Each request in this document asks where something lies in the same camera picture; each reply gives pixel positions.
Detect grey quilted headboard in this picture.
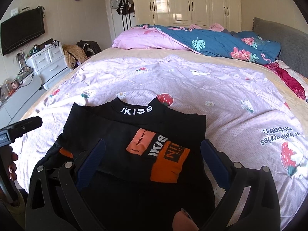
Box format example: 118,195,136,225
252,17,308,77

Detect person's right hand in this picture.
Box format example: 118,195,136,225
172,208,199,231

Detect cream wardrobe with black handles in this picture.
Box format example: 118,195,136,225
134,0,242,32

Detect grey white desk surface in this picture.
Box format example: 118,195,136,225
0,76,46,128

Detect person's left hand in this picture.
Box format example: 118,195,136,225
8,152,18,181

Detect tan fuzzy garment pile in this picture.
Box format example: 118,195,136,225
62,44,88,69

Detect red floral pillow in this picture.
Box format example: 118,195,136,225
265,60,307,101

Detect bags hanging on door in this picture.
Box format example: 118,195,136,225
110,0,135,30

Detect pink and blue floral quilt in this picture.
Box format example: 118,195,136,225
112,24,281,65

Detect beige bed sheet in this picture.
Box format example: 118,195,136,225
19,47,308,126

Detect black bag on floor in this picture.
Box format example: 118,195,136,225
77,40,102,58

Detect black wall television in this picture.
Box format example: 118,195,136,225
1,6,45,55

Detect black long-sleeve kiss shirt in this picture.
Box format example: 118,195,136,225
39,99,215,230

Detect white drawer chest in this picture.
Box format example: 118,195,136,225
26,41,72,90

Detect lilac strawberry print blanket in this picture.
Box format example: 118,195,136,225
13,55,307,228

